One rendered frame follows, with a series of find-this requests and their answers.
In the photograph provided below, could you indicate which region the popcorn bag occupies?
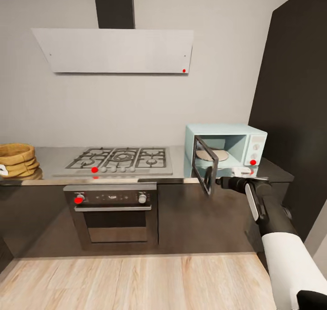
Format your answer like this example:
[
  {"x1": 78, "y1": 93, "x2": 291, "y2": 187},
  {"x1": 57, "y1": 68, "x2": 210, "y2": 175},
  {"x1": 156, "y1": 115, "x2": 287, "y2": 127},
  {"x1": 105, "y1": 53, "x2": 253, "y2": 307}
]
[{"x1": 0, "y1": 143, "x2": 40, "y2": 178}]

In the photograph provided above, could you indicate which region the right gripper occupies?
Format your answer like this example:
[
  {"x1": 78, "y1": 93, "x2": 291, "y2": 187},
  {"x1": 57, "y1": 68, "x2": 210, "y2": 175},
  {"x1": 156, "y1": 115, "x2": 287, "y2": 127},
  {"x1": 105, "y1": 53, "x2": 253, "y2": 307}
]
[{"x1": 215, "y1": 177, "x2": 246, "y2": 192}]

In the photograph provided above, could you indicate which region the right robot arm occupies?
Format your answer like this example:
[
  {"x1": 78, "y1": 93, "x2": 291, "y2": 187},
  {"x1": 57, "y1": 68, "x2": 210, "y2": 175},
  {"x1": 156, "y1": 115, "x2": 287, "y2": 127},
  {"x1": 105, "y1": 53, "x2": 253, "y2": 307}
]
[{"x1": 215, "y1": 166, "x2": 327, "y2": 310}]

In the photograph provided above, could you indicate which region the microwave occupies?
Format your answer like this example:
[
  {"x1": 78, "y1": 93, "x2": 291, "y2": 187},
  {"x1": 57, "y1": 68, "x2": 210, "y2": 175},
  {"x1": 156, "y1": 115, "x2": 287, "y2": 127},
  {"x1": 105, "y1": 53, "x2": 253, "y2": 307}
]
[{"x1": 184, "y1": 123, "x2": 267, "y2": 200}]

